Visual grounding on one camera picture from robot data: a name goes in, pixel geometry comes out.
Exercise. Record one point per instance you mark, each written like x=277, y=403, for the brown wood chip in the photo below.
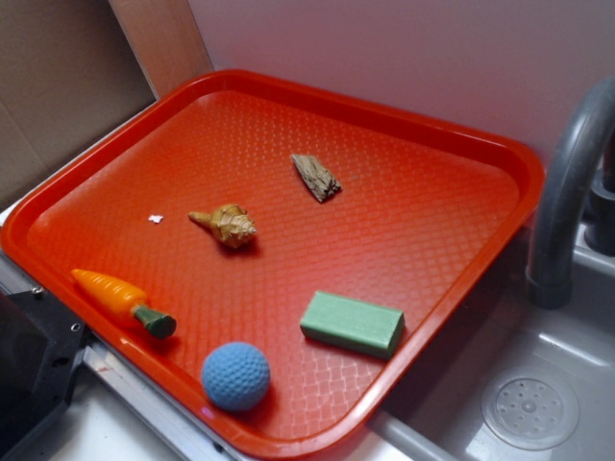
x=318, y=179

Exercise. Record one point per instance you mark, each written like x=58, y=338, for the red plastic tray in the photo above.
x=425, y=208

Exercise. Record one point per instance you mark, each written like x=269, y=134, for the tan conch seashell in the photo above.
x=230, y=225

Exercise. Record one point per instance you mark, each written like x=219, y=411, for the green rectangular block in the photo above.
x=353, y=325

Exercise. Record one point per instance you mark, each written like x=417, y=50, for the blue dimpled ball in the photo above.
x=236, y=376

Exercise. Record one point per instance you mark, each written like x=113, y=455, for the orange toy carrot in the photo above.
x=124, y=302

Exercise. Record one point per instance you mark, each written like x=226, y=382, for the grey toy sink basin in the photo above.
x=506, y=380

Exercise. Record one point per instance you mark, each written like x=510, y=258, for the grey sink faucet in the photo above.
x=580, y=181

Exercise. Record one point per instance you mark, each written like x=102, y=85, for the brown cardboard panel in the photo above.
x=68, y=77

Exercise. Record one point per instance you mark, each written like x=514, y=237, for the black metal bracket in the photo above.
x=42, y=344

